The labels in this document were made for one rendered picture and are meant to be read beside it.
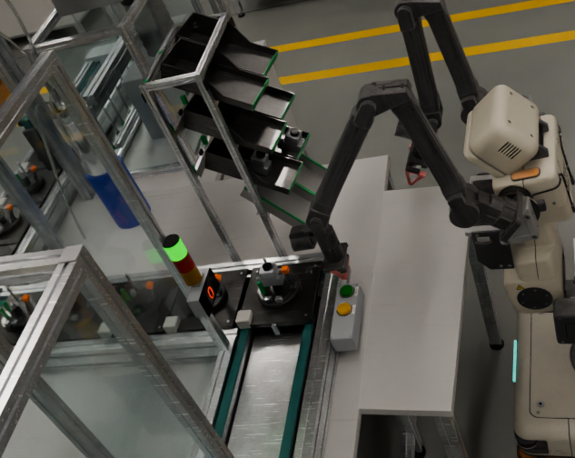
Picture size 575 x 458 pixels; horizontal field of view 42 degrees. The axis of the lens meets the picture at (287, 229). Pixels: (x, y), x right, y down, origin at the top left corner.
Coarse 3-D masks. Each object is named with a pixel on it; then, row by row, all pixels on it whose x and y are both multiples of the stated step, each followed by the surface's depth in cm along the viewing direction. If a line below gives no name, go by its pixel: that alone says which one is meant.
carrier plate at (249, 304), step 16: (256, 272) 243; (304, 272) 236; (320, 272) 234; (256, 288) 238; (304, 288) 231; (256, 304) 233; (304, 304) 226; (256, 320) 228; (272, 320) 226; (288, 320) 223; (304, 320) 221
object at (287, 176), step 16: (224, 144) 242; (208, 160) 232; (224, 160) 229; (272, 160) 240; (288, 160) 239; (240, 176) 232; (256, 176) 230; (272, 176) 235; (288, 176) 236; (288, 192) 230
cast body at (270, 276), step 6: (264, 264) 226; (270, 264) 225; (264, 270) 225; (270, 270) 225; (276, 270) 227; (264, 276) 226; (270, 276) 225; (276, 276) 226; (282, 276) 227; (264, 282) 227; (270, 282) 227; (276, 282) 226; (282, 282) 227
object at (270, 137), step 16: (192, 112) 219; (208, 112) 230; (224, 112) 231; (240, 112) 230; (256, 112) 228; (192, 128) 224; (208, 128) 222; (240, 128) 227; (256, 128) 227; (272, 128) 228; (240, 144) 222; (256, 144) 220; (272, 144) 223
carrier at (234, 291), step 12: (228, 276) 246; (240, 276) 244; (228, 288) 242; (240, 288) 240; (216, 300) 237; (228, 300) 238; (240, 300) 237; (216, 312) 236; (228, 312) 234; (228, 324) 230
